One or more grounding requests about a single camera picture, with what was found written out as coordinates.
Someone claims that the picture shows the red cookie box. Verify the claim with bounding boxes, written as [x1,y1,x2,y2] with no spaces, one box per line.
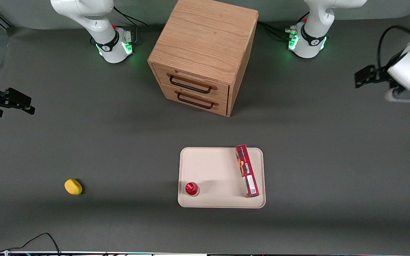
[235,144,260,198]

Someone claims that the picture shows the cream plastic tray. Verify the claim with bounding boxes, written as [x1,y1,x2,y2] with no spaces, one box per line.
[178,147,266,209]

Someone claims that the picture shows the wooden drawer front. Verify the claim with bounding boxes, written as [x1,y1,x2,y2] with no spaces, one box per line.
[153,64,230,104]
[160,84,229,116]

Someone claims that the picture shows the wooden two-drawer cabinet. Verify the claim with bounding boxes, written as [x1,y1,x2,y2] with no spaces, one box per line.
[147,0,259,117]

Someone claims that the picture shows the small red cup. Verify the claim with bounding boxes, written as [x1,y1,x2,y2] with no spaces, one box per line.
[185,182,200,197]

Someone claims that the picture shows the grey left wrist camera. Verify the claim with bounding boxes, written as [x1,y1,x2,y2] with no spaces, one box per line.
[384,86,410,104]

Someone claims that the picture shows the black left base cables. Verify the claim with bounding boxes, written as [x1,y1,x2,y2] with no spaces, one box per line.
[257,11,310,40]

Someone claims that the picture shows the black base cables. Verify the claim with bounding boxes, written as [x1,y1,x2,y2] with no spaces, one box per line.
[90,6,148,46]
[257,11,310,40]

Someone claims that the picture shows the black loose cable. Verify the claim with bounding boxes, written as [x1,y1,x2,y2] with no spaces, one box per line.
[0,233,62,256]

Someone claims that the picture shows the black right base cables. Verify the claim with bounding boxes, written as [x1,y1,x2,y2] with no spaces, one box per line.
[90,6,148,46]

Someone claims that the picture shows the black metal drawer handle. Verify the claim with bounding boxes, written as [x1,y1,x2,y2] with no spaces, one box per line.
[175,90,219,110]
[167,73,218,94]

